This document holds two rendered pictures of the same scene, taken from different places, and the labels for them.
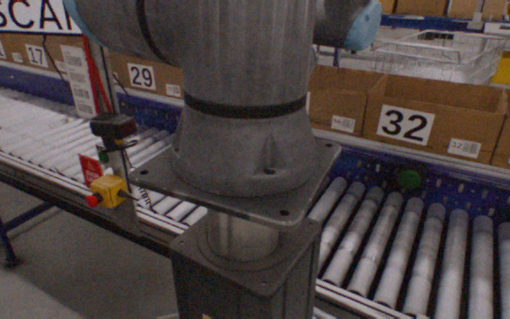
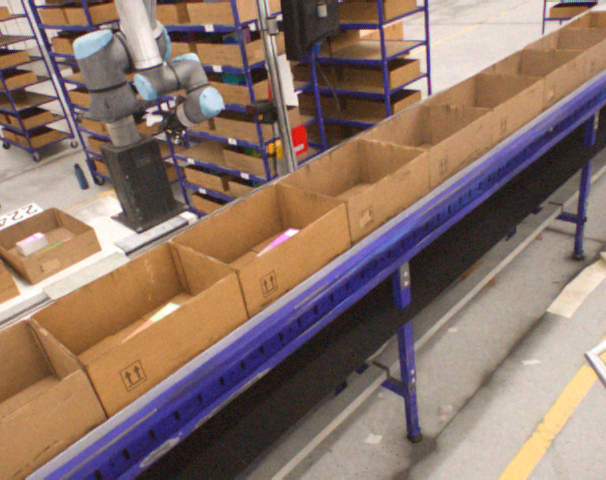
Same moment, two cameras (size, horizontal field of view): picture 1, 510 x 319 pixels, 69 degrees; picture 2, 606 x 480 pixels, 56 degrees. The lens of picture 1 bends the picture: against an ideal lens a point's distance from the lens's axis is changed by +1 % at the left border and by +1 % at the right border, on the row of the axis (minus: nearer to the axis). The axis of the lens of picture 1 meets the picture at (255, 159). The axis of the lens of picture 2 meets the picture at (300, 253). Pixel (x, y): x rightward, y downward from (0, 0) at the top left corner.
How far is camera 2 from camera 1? 259 cm
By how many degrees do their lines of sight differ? 91
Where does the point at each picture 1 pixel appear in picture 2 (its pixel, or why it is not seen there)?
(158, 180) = not seen: hidden behind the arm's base
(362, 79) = (367, 200)
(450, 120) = (212, 230)
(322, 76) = (403, 180)
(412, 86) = (322, 229)
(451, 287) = not seen: hidden behind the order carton
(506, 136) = (170, 262)
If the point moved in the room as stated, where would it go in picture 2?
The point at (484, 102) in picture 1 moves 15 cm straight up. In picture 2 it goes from (255, 281) to (242, 227)
